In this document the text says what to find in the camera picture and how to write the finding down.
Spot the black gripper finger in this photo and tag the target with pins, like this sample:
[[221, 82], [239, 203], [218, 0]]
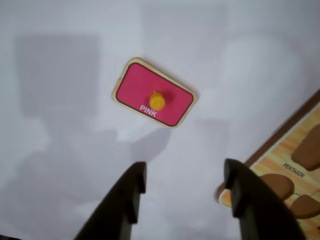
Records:
[[120, 200], [260, 212]]

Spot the pink rectangle piece yellow pin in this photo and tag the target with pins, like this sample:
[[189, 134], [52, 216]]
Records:
[[135, 85]]

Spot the wooden shape puzzle board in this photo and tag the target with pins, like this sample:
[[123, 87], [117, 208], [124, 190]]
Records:
[[282, 151]]

